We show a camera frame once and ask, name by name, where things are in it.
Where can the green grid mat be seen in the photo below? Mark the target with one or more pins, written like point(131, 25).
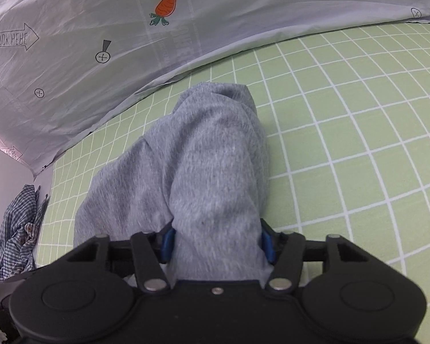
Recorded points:
point(347, 116)

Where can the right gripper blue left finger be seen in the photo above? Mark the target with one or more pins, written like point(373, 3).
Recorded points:
point(167, 245)

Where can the grey carrot print sheet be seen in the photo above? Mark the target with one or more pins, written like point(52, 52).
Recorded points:
point(68, 66)

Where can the grey sweatpants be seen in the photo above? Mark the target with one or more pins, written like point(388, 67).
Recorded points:
point(203, 169)

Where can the blue plaid shirt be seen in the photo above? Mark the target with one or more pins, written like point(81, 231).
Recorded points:
point(19, 232)

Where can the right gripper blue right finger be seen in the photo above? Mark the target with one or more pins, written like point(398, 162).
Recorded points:
point(270, 243)

